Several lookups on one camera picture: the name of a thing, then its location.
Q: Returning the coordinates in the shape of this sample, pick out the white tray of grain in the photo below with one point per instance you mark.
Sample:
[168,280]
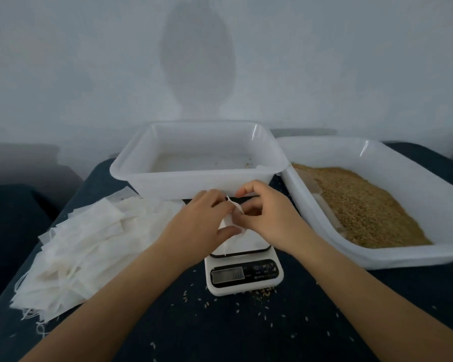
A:
[325,237]

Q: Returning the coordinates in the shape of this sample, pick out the dark blue tablecloth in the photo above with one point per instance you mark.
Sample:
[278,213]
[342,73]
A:
[7,237]
[309,320]

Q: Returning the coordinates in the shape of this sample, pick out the pile of white bags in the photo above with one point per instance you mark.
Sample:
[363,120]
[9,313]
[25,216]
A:
[90,249]

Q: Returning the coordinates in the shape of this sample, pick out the person's left forearm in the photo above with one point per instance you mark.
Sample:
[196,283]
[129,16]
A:
[113,316]

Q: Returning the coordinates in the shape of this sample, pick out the white mesh bag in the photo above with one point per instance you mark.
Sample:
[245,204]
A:
[234,216]

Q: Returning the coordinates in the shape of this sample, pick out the person's left hand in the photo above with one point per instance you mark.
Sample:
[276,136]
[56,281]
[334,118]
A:
[196,230]

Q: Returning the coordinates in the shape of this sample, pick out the white digital kitchen scale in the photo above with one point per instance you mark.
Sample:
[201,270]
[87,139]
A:
[245,275]

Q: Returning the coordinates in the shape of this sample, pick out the person's right hand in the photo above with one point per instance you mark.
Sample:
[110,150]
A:
[275,218]

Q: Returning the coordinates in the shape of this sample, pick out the clear plastic scoop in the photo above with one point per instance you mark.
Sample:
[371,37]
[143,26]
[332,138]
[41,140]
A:
[326,211]

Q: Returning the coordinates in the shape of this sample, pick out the white plastic tub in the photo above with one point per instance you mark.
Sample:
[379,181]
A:
[196,184]

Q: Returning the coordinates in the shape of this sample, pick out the person's right forearm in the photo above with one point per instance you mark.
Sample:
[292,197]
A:
[377,313]

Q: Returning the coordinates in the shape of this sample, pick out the brown grain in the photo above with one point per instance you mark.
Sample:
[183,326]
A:
[370,207]

